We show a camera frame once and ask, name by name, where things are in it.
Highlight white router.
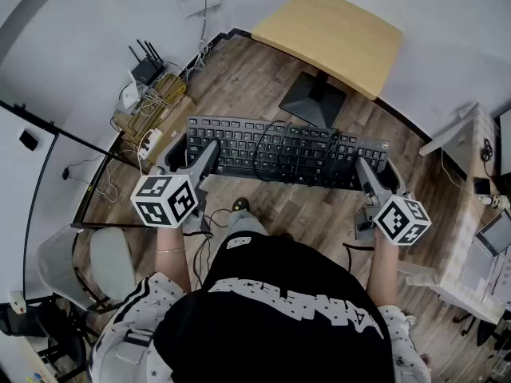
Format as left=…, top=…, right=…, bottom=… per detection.
left=116, top=69, right=141, bottom=115

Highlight small black box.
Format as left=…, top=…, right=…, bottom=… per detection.
left=18, top=129, right=39, bottom=152

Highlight black and white printed shirt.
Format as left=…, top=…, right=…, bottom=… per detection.
left=88, top=233, right=433, bottom=383

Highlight black router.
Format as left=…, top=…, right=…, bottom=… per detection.
left=128, top=39, right=165, bottom=87

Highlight white wall network panel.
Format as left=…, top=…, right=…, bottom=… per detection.
left=176, top=0, right=222, bottom=18

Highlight white power strip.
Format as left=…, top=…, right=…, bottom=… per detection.
left=137, top=128, right=164, bottom=161

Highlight black cable coil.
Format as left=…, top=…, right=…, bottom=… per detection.
left=480, top=136, right=495, bottom=164

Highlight grey wall cable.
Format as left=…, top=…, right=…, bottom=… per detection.
left=187, top=0, right=215, bottom=73

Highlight grey metal bar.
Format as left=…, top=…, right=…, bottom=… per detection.
left=418, top=112, right=480, bottom=157

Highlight white boxes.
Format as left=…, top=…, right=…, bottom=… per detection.
left=458, top=249, right=511, bottom=306

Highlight black metal frame stand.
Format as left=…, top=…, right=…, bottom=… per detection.
left=0, top=100, right=160, bottom=231

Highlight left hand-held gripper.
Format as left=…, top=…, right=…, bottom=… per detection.
left=130, top=134, right=222, bottom=234

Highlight black keyboard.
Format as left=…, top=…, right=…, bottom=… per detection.
left=185, top=116, right=391, bottom=193

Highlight grey chair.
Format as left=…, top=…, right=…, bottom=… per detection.
left=35, top=225, right=139, bottom=322

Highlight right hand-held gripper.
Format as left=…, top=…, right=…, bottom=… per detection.
left=353, top=155, right=434, bottom=247

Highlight wooden table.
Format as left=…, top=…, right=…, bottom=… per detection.
left=251, top=0, right=403, bottom=129

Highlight striped cable bundle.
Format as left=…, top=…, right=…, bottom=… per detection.
left=480, top=193, right=511, bottom=211

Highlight grey laptop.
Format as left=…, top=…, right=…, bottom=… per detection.
left=474, top=209, right=511, bottom=257

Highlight person's left leg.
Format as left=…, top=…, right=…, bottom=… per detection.
left=226, top=208, right=269, bottom=251

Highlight grey strap buckle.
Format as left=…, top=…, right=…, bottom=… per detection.
left=115, top=328, right=153, bottom=365

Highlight black monitor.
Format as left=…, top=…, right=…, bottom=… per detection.
left=498, top=109, right=511, bottom=177

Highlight person's left forearm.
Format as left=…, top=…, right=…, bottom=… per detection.
left=154, top=224, right=193, bottom=294

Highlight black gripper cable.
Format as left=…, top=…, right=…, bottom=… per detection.
left=342, top=241, right=375, bottom=274

